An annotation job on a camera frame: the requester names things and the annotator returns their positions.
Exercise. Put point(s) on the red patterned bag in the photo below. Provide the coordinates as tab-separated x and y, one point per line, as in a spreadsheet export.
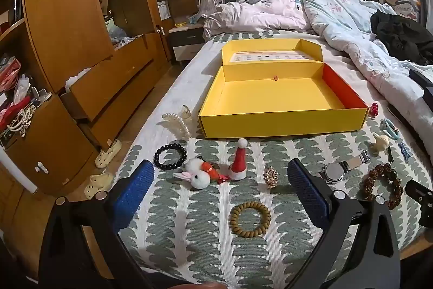
8	74

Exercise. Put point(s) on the black hairpin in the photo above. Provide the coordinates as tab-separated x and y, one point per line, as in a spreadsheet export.
390	154

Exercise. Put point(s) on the gold pinecone brooch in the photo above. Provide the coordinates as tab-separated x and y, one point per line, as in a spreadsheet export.
270	178

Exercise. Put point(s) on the wooden wardrobe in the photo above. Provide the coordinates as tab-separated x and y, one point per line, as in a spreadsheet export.
61	21

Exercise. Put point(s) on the printed cushion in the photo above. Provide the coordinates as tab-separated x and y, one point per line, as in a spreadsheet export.
401	3

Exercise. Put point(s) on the white paper bag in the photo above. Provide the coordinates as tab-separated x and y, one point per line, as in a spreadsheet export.
164	9

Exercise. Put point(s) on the silver wristwatch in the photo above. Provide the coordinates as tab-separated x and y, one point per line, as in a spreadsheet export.
333	171

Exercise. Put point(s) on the blue star hair clip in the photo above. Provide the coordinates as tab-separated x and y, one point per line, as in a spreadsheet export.
405	152

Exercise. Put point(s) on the yellow cardboard box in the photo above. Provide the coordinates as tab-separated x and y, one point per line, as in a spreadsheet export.
270	96

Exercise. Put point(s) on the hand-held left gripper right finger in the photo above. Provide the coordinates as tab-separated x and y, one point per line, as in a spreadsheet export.
307	190

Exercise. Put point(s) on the cream sandal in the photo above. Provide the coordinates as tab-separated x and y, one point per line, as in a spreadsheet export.
98	185
108	153

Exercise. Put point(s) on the red santa hat hair clip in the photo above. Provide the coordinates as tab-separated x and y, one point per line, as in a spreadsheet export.
238	163

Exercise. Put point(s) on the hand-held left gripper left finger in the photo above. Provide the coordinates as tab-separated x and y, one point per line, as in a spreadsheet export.
135	187

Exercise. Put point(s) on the black clothing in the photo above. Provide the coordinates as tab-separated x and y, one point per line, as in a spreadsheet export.
402	35

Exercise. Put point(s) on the dark nightstand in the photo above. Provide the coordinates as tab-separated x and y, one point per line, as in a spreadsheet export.
186	42

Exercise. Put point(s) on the red bead hair clip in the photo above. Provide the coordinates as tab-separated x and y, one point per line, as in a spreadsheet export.
373	109

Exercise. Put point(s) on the light blue printed quilt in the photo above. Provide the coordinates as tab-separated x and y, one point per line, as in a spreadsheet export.
351	31

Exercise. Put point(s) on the cream small hair claw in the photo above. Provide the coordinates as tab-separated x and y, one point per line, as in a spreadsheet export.
381	141

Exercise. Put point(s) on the pink quilt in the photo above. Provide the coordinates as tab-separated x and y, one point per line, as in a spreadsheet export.
257	14

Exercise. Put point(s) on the black rectangular object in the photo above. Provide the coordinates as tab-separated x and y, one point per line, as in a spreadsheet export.
421	79

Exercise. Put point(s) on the pearl hair claw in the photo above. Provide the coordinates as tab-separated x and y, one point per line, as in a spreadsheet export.
177	121

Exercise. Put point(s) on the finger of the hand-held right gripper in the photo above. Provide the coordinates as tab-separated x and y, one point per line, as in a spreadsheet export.
424	201

